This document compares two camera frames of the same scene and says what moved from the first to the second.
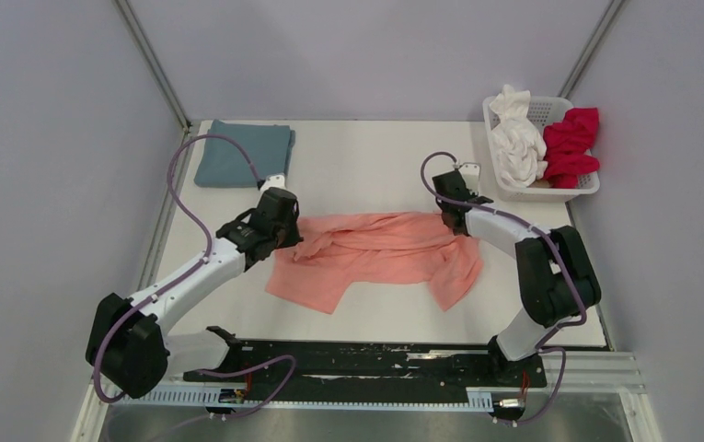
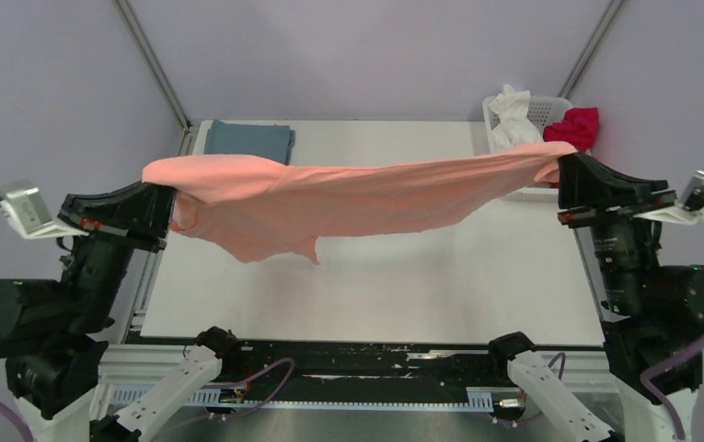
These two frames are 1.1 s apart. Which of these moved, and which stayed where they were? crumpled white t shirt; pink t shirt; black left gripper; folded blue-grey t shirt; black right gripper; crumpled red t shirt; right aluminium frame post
Moved: pink t shirt; black left gripper; black right gripper
Stayed: crumpled red t shirt; crumpled white t shirt; right aluminium frame post; folded blue-grey t shirt
